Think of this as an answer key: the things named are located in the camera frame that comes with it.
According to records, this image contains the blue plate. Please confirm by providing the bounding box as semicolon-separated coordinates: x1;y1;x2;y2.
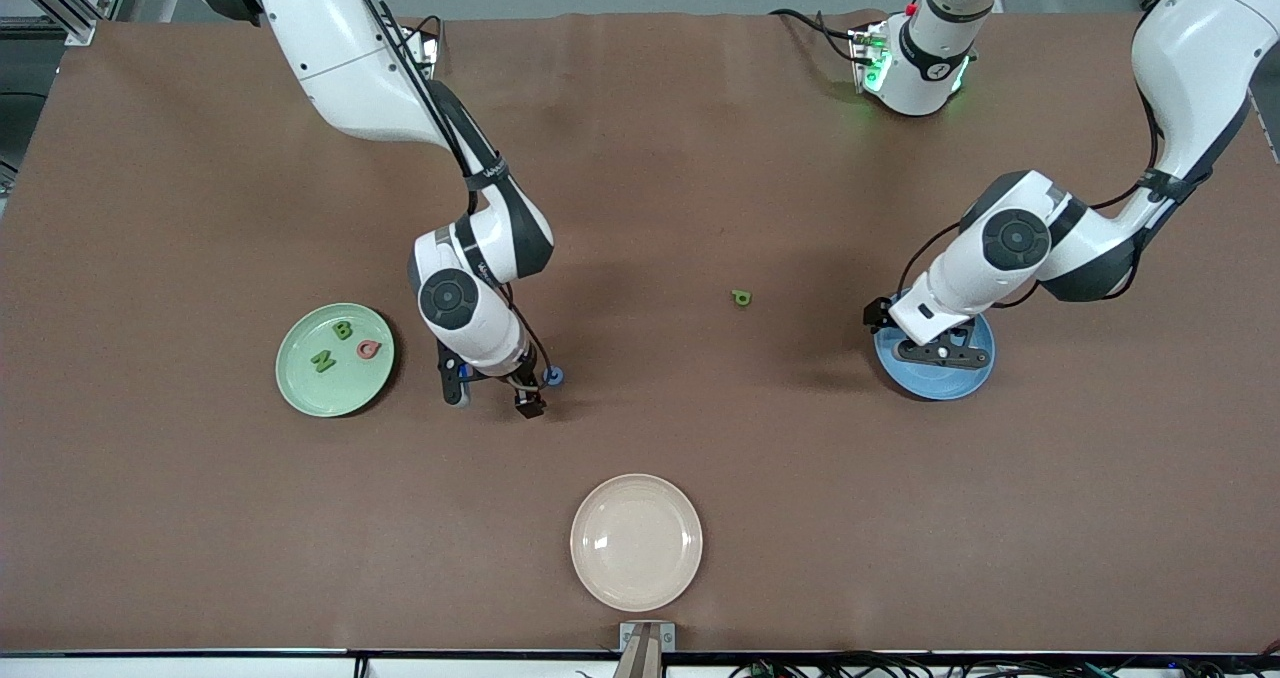
873;308;996;401

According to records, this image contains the beige plate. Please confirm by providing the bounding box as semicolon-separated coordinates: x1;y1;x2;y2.
570;473;704;613

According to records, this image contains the light green plate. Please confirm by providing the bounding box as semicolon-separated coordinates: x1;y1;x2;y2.
275;302;396;418

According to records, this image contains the brown table mat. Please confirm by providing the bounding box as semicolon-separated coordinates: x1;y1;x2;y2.
0;10;1280;656

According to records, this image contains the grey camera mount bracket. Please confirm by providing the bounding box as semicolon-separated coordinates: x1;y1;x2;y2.
613;620;678;678

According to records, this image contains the black base cable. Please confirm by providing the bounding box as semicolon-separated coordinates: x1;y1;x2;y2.
768;6;863;64

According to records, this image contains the black cable bundle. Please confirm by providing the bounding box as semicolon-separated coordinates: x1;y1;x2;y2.
725;651;1280;678

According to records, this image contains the aluminium frame profile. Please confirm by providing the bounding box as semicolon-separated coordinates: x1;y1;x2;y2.
0;0;136;47

